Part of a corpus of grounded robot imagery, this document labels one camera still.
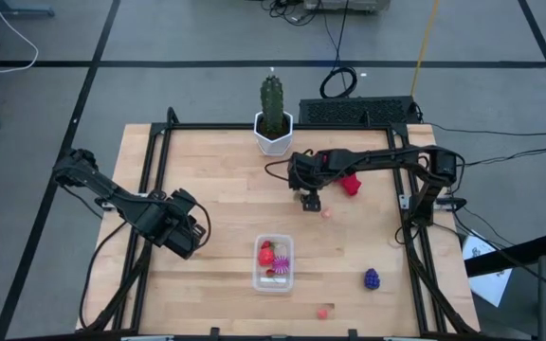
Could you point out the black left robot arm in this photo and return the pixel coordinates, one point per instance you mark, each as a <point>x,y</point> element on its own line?
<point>107,192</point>

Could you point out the white hexagonal plant pot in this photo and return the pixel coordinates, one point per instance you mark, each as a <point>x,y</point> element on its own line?
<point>273,148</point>

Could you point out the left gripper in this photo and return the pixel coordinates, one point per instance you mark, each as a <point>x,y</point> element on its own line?
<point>173,222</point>

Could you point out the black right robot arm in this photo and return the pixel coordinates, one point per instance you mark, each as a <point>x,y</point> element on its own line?
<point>387,157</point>

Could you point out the white paper sheet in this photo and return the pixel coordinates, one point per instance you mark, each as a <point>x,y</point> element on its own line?
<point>488,279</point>

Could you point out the clear plastic tupperware container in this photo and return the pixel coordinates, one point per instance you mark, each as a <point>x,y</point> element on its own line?
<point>273,284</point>

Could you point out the black aluminium frame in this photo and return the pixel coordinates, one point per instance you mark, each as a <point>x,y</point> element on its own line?
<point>206,126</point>

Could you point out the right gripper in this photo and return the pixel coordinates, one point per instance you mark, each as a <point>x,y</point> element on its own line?
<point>311,170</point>

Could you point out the black bar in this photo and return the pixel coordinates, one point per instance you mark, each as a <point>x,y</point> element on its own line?
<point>515,256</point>

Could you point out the green cactus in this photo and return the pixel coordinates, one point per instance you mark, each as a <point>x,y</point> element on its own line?
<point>272,104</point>

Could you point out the purple grape cluster toy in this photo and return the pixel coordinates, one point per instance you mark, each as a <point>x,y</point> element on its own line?
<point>371,279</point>

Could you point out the grey equipment box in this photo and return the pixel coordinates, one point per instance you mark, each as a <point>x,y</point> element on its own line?
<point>349,5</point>

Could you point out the black keyboard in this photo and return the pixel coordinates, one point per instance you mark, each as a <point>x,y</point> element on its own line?
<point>349,111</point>

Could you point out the red cloth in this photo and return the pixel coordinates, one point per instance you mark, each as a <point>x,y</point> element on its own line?
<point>351,184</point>

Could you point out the large red fruit toy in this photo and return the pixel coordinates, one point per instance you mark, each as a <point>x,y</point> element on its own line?
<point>266,257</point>

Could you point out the pink peach toy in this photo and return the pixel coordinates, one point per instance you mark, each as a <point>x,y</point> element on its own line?
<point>325,213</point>
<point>322,313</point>

